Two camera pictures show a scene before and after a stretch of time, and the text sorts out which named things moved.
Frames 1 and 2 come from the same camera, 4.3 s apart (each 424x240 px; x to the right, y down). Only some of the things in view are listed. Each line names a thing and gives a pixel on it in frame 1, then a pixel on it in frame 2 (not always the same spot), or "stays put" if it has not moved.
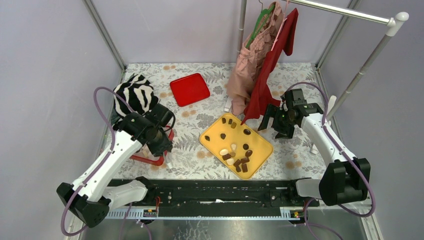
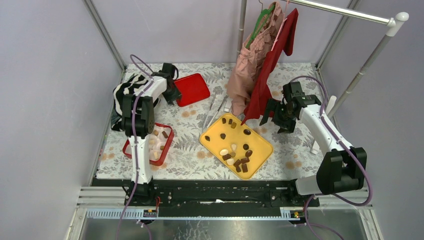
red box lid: x=189 y=89 stays put
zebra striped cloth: x=138 y=92 stays put
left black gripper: x=166 y=144 -> x=175 y=95
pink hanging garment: x=250 y=60 stays put
